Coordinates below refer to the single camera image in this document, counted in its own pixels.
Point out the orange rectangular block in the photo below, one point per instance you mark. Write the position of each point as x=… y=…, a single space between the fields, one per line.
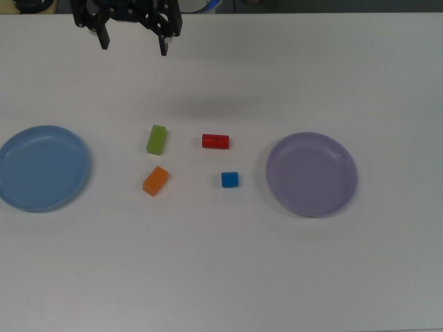
x=155 y=181

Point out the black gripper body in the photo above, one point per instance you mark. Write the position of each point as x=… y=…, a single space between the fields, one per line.
x=126 y=12

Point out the blue plate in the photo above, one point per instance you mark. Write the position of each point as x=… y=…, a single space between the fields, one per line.
x=41 y=169

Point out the blue short cylinder block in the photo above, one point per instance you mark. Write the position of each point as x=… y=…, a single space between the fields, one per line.
x=230 y=180

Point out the purple plate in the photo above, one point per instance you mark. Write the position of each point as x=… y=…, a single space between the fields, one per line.
x=311 y=174

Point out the black round object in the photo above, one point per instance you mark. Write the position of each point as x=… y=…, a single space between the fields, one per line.
x=33 y=3

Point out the red cylinder block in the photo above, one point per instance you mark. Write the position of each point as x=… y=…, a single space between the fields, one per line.
x=215 y=141

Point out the green rectangular block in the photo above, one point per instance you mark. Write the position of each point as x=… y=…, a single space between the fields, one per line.
x=155 y=140

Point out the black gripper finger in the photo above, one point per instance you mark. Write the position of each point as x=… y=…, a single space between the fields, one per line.
x=103 y=38
x=166 y=27

